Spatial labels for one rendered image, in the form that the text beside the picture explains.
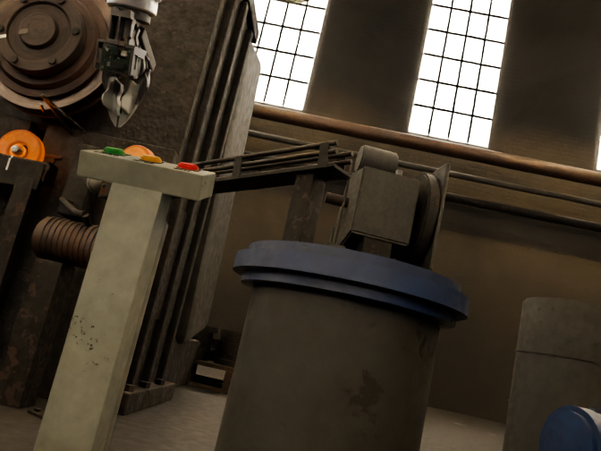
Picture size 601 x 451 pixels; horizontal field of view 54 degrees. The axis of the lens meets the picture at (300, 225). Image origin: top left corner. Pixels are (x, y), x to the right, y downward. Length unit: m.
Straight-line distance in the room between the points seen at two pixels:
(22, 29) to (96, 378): 1.35
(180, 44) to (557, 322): 2.35
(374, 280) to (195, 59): 1.69
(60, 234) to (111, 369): 0.77
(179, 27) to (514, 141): 7.05
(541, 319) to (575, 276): 5.26
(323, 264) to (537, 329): 2.89
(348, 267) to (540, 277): 7.92
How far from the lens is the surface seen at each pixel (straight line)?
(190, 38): 2.30
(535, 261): 8.56
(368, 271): 0.66
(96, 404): 1.14
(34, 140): 2.15
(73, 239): 1.80
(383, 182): 6.14
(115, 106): 1.22
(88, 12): 2.21
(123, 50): 1.16
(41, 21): 2.18
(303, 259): 0.68
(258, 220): 8.13
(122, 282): 1.13
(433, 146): 7.79
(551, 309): 3.48
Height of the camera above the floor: 0.31
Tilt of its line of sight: 12 degrees up
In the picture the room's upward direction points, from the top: 13 degrees clockwise
